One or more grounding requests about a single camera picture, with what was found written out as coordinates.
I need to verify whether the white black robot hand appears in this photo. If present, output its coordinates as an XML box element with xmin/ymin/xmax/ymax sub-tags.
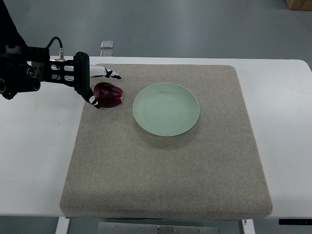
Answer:
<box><xmin>72</xmin><ymin>51</ymin><xmax>122</xmax><ymax>109</ymax></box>

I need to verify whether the dark red apple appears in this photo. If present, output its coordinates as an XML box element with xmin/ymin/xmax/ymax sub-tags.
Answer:
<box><xmin>94</xmin><ymin>82</ymin><xmax>123</xmax><ymax>108</ymax></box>

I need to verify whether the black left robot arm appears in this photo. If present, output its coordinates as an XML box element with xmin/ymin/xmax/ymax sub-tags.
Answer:
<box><xmin>0</xmin><ymin>37</ymin><xmax>75</xmax><ymax>100</ymax></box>

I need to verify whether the lower floor outlet plate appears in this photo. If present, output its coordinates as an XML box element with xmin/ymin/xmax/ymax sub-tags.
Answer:
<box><xmin>100</xmin><ymin>50</ymin><xmax>113</xmax><ymax>57</ymax></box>

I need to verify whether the floor outlet plate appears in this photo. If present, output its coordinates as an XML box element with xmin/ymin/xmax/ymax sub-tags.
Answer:
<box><xmin>100</xmin><ymin>50</ymin><xmax>113</xmax><ymax>57</ymax></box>
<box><xmin>100</xmin><ymin>40</ymin><xmax>114</xmax><ymax>49</ymax></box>

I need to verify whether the upper floor outlet plate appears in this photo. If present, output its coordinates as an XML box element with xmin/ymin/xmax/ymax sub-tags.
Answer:
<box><xmin>100</xmin><ymin>40</ymin><xmax>114</xmax><ymax>49</ymax></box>

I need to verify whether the light green plate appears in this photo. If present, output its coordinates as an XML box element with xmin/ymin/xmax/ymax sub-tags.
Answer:
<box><xmin>133</xmin><ymin>82</ymin><xmax>200</xmax><ymax>137</ymax></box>

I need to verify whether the beige fabric cushion mat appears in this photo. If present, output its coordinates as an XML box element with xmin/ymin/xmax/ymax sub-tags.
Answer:
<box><xmin>60</xmin><ymin>64</ymin><xmax>273</xmax><ymax>221</ymax></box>

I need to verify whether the cardboard box corner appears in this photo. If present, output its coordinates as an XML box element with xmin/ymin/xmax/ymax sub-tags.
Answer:
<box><xmin>286</xmin><ymin>0</ymin><xmax>312</xmax><ymax>11</ymax></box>

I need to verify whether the black table control panel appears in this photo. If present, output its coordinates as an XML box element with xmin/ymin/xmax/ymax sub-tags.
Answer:
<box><xmin>278</xmin><ymin>219</ymin><xmax>312</xmax><ymax>226</ymax></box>

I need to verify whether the metal table frame bracket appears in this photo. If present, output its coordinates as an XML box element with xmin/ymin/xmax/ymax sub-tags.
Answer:
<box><xmin>97</xmin><ymin>222</ymin><xmax>220</xmax><ymax>234</ymax></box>

